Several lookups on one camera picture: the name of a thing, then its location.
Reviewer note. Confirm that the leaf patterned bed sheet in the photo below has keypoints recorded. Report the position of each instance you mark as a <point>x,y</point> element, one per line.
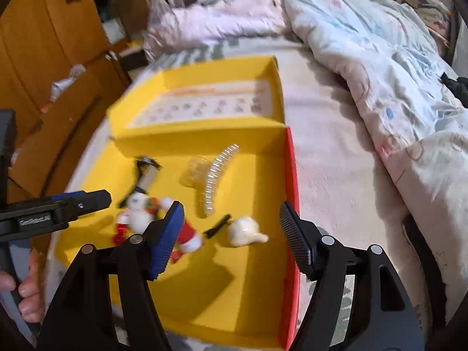
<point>343,186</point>

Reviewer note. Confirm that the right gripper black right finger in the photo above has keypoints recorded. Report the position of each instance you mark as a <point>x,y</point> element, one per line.
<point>311,250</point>

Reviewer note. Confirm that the dark bedside table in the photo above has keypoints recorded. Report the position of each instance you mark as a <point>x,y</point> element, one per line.
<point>132,60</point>

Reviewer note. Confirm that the yellow cardboard box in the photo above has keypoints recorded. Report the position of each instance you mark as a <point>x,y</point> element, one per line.
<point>218,131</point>

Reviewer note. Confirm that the blue finger of the left gripper distant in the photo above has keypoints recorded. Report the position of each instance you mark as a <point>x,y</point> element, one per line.
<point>69,195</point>

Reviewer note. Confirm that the light floral duvet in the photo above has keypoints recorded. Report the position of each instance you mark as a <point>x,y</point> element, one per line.
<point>392,67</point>

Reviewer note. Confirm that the black clothing pile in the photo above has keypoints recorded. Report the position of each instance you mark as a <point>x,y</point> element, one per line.
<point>458,87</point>

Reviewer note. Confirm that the white plush bunny clip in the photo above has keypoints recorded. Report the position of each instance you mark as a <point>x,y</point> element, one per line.
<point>141,210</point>

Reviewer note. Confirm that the pink crumpled blanket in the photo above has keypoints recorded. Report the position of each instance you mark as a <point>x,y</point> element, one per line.
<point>171,28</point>

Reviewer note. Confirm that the black leather wristwatch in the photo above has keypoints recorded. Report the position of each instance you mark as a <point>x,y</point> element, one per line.
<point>147,170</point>

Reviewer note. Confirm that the person left hand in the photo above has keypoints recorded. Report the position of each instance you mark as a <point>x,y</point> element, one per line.
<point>31,305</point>

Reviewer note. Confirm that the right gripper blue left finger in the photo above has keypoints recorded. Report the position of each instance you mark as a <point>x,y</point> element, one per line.
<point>155,245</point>

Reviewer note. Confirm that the black finger of the left gripper distant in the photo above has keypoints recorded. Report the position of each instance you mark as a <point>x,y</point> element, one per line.
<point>88,202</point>

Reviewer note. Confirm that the white plastic bag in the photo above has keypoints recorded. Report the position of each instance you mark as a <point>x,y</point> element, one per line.
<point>59,87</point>

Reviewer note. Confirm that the red ball hair clip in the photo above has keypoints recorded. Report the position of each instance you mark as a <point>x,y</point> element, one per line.
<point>121,234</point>

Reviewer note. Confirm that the cream garlic shaped clip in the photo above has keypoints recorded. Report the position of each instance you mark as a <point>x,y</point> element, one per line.
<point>244,231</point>

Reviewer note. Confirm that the clear claw hair clip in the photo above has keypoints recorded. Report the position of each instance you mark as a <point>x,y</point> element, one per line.
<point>205,175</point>

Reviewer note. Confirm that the santa hat hair clip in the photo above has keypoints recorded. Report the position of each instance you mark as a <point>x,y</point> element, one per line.
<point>188,241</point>

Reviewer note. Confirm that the wooden wardrobe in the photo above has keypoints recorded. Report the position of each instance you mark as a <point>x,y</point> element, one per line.
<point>41,40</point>

